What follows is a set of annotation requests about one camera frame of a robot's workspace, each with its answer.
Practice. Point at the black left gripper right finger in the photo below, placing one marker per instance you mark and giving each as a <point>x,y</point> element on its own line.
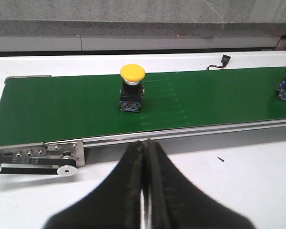
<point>176,203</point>

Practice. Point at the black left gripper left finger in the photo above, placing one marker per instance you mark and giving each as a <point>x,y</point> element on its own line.
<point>114,204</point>

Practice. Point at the yellow push button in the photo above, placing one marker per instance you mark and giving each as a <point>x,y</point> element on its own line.
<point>132,89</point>

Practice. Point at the green conveyor belt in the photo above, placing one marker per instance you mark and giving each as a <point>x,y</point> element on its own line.
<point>44,109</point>

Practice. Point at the grey stone counter slab right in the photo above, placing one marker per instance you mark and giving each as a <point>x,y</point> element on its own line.
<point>251,18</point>

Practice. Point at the grey stone counter slab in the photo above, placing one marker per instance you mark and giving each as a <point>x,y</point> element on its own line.
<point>251,18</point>
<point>111,18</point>

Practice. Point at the grey stone counter slab left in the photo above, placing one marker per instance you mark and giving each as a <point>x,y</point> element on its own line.
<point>111,18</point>

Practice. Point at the aluminium conveyor frame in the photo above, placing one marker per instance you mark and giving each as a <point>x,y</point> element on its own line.
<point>64,157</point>

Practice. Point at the black sensor with cable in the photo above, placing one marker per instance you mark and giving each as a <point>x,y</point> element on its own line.
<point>224,62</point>

